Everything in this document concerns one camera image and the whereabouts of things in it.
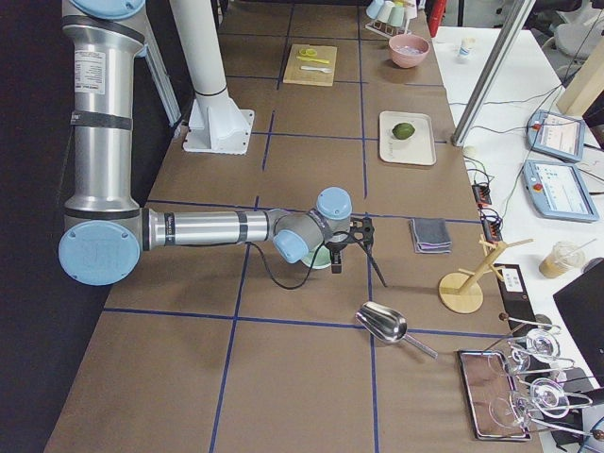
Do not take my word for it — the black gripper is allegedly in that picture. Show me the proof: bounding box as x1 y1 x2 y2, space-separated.
326 216 375 274

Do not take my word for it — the upper teach pendant tablet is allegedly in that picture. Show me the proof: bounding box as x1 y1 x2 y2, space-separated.
527 109 586 163

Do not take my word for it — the white paper cup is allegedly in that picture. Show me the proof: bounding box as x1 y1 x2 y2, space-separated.
458 37 476 61

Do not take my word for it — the pink bowl with ice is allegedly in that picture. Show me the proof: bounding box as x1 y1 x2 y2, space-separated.
388 34 430 69

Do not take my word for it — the aluminium frame post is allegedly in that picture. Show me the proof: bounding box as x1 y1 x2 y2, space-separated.
451 0 535 147

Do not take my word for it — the chrome tray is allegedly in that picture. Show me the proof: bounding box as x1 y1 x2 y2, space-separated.
457 350 531 443

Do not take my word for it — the grey folded cloth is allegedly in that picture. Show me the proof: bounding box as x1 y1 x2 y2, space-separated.
410 217 452 254

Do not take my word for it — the wooden mug tree stand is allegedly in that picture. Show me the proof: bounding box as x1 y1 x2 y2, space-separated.
438 235 533 314

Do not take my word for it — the teach pendant tablet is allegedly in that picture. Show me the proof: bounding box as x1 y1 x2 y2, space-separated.
527 109 586 163
523 159 599 223

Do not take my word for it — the green lime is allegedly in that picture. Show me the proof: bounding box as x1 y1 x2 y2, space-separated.
392 123 415 141

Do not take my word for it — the bamboo cutting board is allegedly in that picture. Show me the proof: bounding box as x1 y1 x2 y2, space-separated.
282 43 337 87

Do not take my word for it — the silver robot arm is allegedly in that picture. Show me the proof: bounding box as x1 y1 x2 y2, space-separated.
59 1 374 286

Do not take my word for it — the white plastic spoon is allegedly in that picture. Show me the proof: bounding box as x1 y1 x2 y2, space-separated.
300 65 333 74

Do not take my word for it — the wire glass holder rack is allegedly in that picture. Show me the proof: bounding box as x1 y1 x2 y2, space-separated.
480 313 603 443

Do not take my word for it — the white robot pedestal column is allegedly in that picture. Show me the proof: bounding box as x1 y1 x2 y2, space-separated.
171 0 255 155

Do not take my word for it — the light green bowl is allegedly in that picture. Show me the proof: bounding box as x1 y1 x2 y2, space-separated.
301 246 331 270

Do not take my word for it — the metal scoop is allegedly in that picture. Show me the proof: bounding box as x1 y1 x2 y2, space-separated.
355 301 438 360

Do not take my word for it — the cream rabbit tray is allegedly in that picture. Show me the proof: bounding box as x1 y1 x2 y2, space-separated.
378 111 437 166

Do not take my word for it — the iced coffee cup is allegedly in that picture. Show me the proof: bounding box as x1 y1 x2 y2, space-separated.
539 238 596 278

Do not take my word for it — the yellow plastic knife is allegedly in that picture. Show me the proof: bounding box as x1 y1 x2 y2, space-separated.
296 56 330 65

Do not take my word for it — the lower teach pendant tablet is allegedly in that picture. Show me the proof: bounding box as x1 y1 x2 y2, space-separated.
523 159 599 223

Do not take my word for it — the cup rack with cups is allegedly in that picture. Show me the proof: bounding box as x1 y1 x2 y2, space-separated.
364 0 418 38

